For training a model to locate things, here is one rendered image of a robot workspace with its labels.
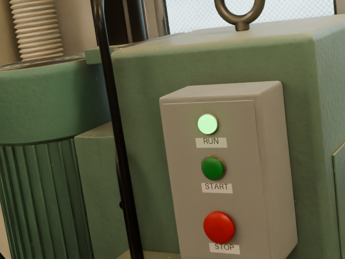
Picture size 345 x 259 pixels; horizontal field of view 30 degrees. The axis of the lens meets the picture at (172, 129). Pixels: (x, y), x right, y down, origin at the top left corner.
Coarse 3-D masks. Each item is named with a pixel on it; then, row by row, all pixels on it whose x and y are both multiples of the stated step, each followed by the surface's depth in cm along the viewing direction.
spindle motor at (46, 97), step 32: (32, 64) 83; (64, 64) 79; (96, 64) 82; (0, 96) 79; (32, 96) 78; (64, 96) 78; (96, 96) 81; (0, 128) 80; (32, 128) 79; (64, 128) 79; (0, 160) 83; (32, 160) 80; (64, 160) 80; (0, 192) 85; (32, 192) 81; (64, 192) 81; (32, 224) 82; (64, 224) 82; (32, 256) 83; (64, 256) 82
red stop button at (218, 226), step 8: (208, 216) 58; (216, 216) 57; (224, 216) 57; (208, 224) 58; (216, 224) 57; (224, 224) 57; (232, 224) 57; (208, 232) 58; (216, 232) 58; (224, 232) 57; (232, 232) 57; (216, 240) 58; (224, 240) 58
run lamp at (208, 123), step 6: (204, 114) 56; (210, 114) 56; (198, 120) 57; (204, 120) 56; (210, 120) 56; (216, 120) 56; (198, 126) 57; (204, 126) 56; (210, 126) 56; (216, 126) 56; (204, 132) 56; (210, 132) 56
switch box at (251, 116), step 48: (192, 96) 57; (240, 96) 55; (192, 144) 58; (240, 144) 56; (288, 144) 60; (192, 192) 59; (240, 192) 57; (288, 192) 59; (192, 240) 60; (240, 240) 58; (288, 240) 59
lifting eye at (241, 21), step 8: (216, 0) 71; (224, 0) 72; (256, 0) 69; (264, 0) 69; (216, 8) 72; (224, 8) 71; (256, 8) 69; (224, 16) 71; (232, 16) 71; (240, 16) 70; (248, 16) 70; (256, 16) 70; (232, 24) 71; (240, 24) 70; (248, 24) 71
